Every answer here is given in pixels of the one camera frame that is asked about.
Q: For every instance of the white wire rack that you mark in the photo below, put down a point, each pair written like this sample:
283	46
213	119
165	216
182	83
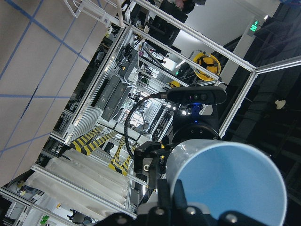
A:
96	12

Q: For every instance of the green exit sign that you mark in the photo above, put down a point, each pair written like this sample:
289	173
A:
254	25

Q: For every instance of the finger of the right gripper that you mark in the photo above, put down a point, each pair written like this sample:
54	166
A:
150	160

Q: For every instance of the blue plastic cup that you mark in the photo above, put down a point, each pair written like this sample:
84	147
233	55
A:
227	176

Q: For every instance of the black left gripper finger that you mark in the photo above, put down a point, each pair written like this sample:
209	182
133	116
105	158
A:
179	198

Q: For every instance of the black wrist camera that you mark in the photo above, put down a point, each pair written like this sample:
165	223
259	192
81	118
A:
200	94

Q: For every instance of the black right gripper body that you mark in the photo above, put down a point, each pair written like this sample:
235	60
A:
189	124

